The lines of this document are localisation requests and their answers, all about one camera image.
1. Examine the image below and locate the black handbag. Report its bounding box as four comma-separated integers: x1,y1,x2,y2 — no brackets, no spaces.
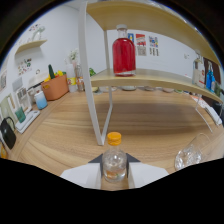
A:
0,116,17,150

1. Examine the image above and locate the blue and white cup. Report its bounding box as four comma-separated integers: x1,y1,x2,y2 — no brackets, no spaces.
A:
33,90,49,110

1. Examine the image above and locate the red liquid glass bottle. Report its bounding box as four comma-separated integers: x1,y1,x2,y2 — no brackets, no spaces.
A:
111,23,137,77

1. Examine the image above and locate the red and white wall poster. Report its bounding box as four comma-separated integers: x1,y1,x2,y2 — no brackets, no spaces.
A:
134,33,148,57

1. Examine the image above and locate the clear glass cup with ice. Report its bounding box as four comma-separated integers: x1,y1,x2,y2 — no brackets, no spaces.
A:
173,132,212,172

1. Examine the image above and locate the clear bottle with orange cap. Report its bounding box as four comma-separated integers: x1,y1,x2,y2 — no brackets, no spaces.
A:
101,131,128,184

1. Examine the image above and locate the two-tier wooden shelf rack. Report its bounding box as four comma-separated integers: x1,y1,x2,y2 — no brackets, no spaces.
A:
77,0,224,147

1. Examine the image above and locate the wooden wall shelf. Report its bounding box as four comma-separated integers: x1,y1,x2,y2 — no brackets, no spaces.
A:
14,39,48,54

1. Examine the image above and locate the white flat device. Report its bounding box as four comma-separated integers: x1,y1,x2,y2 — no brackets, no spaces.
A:
14,109,41,134

